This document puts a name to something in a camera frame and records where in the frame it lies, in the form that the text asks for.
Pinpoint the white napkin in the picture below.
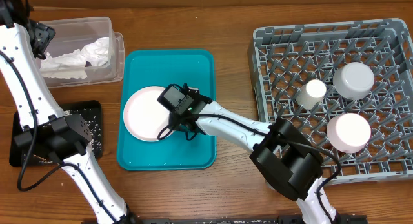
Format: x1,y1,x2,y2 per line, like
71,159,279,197
81,37,110,66
40,49,87,79

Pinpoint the large white plate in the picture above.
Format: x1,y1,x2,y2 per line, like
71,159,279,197
123,86,170,142

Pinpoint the white cup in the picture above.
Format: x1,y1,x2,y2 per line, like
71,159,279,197
296,79,327,110

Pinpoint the small white bowl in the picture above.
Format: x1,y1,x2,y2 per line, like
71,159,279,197
327,113,371,154

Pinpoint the metal bowl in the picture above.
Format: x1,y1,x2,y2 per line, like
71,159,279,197
333,62,375,100

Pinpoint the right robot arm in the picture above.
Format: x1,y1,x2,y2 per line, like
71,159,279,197
171,85,342,223

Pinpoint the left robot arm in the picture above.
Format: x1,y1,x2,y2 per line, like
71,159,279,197
1,0,139,223

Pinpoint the grey dishwasher rack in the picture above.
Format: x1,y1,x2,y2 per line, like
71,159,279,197
248,19,412,184

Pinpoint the teal serving tray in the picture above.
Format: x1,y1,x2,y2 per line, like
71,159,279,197
117,49,217,170

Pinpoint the clear plastic bin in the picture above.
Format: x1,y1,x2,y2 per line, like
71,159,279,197
35,17,125,88

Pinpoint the black plastic tray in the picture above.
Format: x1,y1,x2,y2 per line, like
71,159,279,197
9,100,104,167

